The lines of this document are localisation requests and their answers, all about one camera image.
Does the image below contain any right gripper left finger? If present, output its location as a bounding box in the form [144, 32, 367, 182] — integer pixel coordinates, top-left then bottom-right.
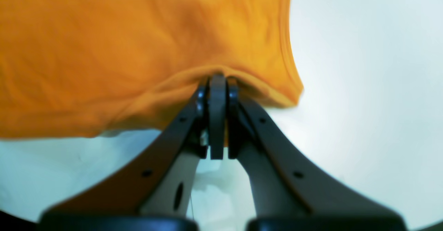
[38, 74, 226, 231]

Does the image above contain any orange t-shirt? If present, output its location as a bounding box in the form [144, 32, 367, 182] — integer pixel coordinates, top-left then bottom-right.
[0, 0, 304, 139]

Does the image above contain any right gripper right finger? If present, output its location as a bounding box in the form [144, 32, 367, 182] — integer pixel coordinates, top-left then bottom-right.
[227, 79, 406, 231]

